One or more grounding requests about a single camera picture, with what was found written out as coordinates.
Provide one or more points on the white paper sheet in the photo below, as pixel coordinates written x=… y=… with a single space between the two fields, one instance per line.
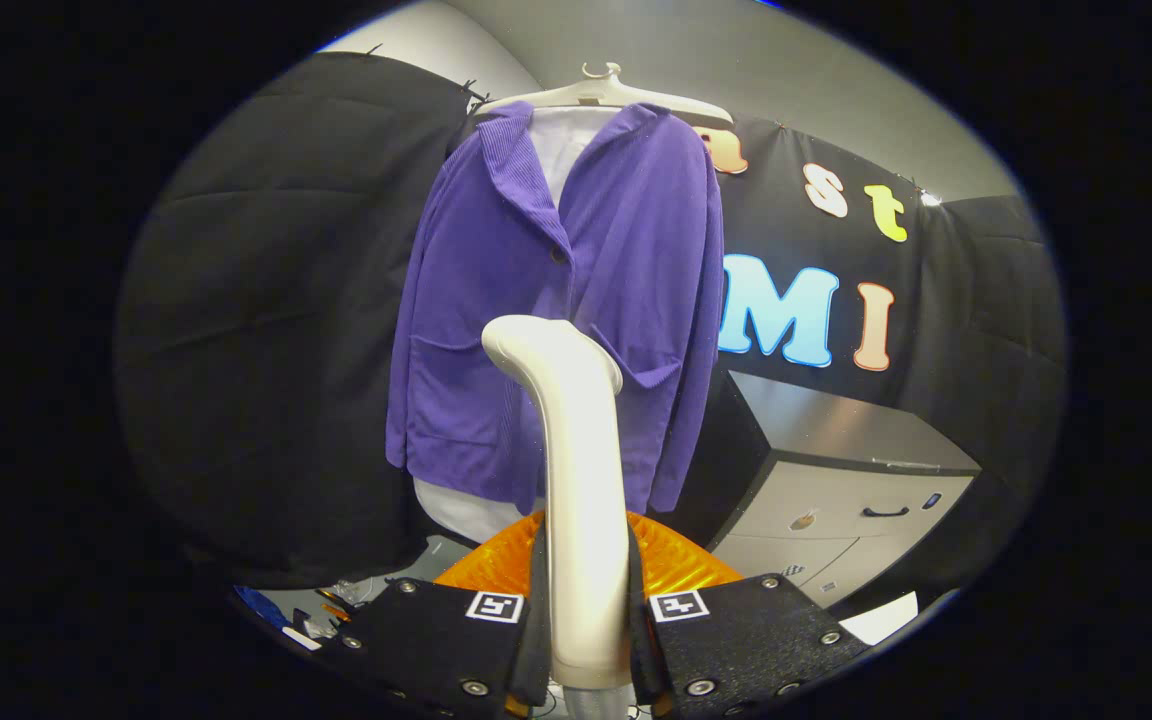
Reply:
x=881 y=618

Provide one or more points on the purple jacket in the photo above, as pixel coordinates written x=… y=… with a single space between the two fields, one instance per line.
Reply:
x=636 y=260

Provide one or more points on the white clothes hanger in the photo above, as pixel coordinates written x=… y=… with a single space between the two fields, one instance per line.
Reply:
x=616 y=95

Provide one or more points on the blue floor item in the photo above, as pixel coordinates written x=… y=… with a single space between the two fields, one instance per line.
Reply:
x=261 y=605

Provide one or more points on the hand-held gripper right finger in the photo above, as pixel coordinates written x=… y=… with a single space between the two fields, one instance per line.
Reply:
x=746 y=640

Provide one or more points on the white garment steamer head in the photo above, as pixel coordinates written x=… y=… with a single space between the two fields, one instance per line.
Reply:
x=581 y=480

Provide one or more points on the grey cabinet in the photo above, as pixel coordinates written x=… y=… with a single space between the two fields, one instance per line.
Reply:
x=836 y=420

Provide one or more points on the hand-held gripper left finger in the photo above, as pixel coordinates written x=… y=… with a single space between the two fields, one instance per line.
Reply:
x=436 y=640

